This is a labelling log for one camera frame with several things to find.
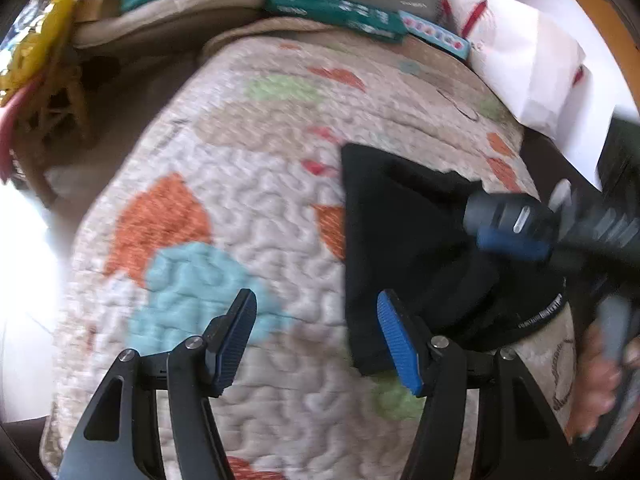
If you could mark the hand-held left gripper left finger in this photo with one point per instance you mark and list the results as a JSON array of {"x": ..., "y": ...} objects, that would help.
[{"x": 235, "y": 340}]

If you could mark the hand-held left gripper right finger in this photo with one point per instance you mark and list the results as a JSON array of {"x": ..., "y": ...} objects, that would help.
[{"x": 400, "y": 340}]

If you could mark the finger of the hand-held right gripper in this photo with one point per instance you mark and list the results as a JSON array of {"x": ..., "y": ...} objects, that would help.
[
  {"x": 515, "y": 247},
  {"x": 500, "y": 212}
]

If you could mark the black pants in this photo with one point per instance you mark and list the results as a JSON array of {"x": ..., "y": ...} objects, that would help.
[{"x": 400, "y": 240}]

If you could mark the person's right hand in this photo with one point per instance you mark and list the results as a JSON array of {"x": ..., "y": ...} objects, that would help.
[{"x": 592, "y": 385}]

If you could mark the dark brown sofa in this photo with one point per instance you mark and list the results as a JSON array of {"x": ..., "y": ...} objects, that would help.
[{"x": 545, "y": 155}]

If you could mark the quilted patchwork blanket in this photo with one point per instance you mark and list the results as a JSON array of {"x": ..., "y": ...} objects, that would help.
[{"x": 280, "y": 170}]

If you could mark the light blue dotted box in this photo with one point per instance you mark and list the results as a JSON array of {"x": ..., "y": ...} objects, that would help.
[{"x": 437, "y": 35}]

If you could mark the long green packet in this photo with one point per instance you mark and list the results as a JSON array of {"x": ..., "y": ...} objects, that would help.
[{"x": 340, "y": 15}]

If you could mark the wooden chair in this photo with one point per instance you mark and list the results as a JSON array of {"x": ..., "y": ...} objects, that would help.
[{"x": 60, "y": 110}]

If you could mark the pink cushion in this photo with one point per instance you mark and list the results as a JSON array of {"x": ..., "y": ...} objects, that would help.
[{"x": 10, "y": 130}]

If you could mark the yellow plastic bag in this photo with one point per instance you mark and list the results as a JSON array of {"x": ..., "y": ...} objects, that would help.
[{"x": 37, "y": 45}]

